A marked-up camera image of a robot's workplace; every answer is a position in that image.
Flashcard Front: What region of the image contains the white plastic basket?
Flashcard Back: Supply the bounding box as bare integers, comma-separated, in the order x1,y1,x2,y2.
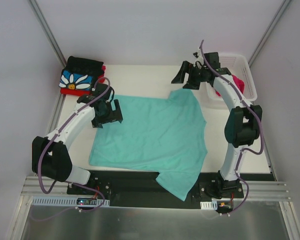
218,53,258,102

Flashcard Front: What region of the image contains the teal t shirt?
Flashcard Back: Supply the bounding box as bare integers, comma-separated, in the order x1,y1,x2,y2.
89,89,207,201

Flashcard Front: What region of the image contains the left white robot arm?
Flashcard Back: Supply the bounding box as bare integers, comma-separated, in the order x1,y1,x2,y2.
31,83,123,195

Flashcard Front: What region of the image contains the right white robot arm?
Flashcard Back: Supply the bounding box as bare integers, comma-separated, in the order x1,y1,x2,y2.
171,52,263,199

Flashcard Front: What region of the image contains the red folded t shirt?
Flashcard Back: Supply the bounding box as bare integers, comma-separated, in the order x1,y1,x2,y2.
58,73,111,97

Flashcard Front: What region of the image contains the magenta t shirt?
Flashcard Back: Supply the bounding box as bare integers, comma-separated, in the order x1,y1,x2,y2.
221,74,245,94

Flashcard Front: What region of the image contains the pink folded t shirt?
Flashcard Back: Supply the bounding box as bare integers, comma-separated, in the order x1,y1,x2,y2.
101,65,106,75

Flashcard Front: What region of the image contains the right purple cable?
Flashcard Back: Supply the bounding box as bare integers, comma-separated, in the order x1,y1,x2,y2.
199,39,265,220

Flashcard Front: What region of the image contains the purple cable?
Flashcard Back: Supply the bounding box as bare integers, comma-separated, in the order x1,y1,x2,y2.
31,77,115,222
199,39,265,220

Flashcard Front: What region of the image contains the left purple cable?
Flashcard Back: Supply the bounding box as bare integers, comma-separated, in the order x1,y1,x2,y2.
31,77,115,222

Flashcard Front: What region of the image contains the left white cable duct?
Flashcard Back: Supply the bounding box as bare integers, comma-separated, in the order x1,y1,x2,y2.
32,196,110,208

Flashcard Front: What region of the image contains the white cable duct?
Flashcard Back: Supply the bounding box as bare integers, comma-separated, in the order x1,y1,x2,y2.
32,196,110,208
200,201,218,211

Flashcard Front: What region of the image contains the right aluminium frame post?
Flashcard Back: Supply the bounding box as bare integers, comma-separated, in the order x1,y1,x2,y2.
248,0,294,68

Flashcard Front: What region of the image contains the aluminium frame post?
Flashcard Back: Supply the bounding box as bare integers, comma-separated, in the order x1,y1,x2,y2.
28,0,67,67
248,0,294,68

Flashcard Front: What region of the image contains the right white cable duct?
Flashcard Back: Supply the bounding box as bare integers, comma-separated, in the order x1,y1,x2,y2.
200,201,218,211

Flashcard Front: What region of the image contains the left aluminium frame post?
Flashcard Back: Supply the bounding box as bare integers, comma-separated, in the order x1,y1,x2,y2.
28,0,67,67

